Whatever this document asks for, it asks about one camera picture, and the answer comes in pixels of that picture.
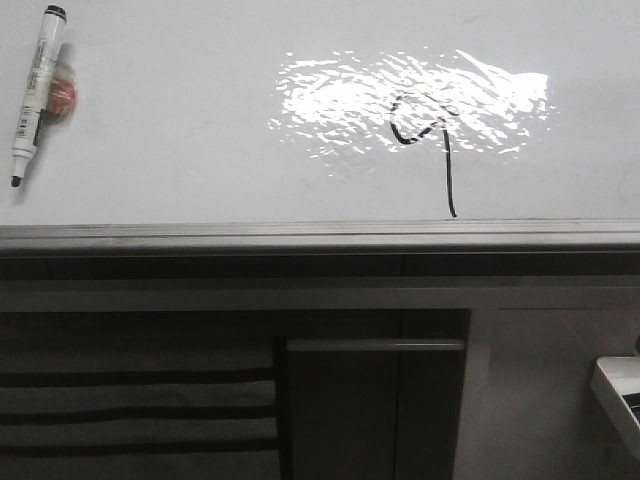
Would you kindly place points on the red magnet taped to marker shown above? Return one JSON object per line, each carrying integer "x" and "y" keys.
{"x": 63, "y": 92}

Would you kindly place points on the grey whiteboard tray rail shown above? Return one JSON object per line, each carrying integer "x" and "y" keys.
{"x": 319, "y": 238}

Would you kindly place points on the dark cabinet door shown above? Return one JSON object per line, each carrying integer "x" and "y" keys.
{"x": 374, "y": 409}

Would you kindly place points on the white whiteboard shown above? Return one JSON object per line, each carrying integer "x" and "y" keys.
{"x": 319, "y": 111}

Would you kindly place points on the white box with blue item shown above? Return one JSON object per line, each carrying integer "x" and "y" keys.
{"x": 615, "y": 383}

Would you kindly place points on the white whiteboard marker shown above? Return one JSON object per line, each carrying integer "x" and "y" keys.
{"x": 37, "y": 89}

